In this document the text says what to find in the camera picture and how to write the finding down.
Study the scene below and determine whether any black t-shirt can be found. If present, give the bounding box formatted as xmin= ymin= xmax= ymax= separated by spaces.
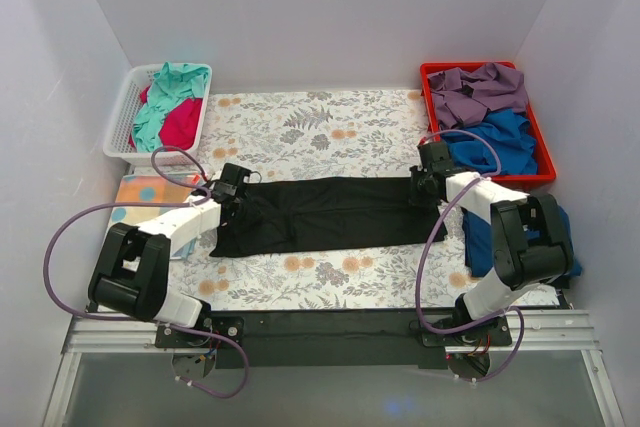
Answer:
xmin=210 ymin=177 xmax=440 ymax=258

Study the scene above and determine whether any blue t-shirt in bin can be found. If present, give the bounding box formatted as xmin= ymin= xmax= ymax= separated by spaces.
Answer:
xmin=442 ymin=110 xmax=538 ymax=175

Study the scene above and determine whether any teal t-shirt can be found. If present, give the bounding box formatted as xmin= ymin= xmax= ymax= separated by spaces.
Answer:
xmin=130 ymin=61 xmax=211 ymax=152

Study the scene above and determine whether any white plastic basket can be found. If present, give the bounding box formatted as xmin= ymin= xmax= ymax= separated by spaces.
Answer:
xmin=103 ymin=63 xmax=212 ymax=167

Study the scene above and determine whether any magenta t-shirt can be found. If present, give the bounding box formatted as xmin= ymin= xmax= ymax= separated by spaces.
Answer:
xmin=128 ymin=87 xmax=203 ymax=152

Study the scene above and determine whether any folded blue t-shirt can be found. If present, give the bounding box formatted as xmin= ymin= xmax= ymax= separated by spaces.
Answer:
xmin=462 ymin=206 xmax=583 ymax=277

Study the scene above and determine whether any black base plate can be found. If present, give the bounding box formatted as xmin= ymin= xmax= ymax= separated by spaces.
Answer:
xmin=154 ymin=307 xmax=516 ymax=371

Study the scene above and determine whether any floral patterned table mat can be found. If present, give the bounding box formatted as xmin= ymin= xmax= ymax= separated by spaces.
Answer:
xmin=98 ymin=89 xmax=561 ymax=311

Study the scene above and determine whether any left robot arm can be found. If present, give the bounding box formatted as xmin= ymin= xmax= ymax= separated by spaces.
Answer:
xmin=88 ymin=163 xmax=252 ymax=347

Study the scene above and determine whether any purple t-shirt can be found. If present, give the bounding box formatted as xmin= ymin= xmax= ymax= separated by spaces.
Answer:
xmin=426 ymin=62 xmax=529 ymax=129

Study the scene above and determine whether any colourful checked towel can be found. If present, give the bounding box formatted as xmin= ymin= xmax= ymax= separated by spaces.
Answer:
xmin=108 ymin=172 xmax=203 ymax=227

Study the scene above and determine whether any aluminium rail frame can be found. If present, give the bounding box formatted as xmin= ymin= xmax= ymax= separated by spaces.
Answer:
xmin=44 ymin=309 xmax=623 ymax=426

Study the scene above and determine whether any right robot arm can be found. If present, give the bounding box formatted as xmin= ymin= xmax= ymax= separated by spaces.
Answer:
xmin=411 ymin=141 xmax=574 ymax=345

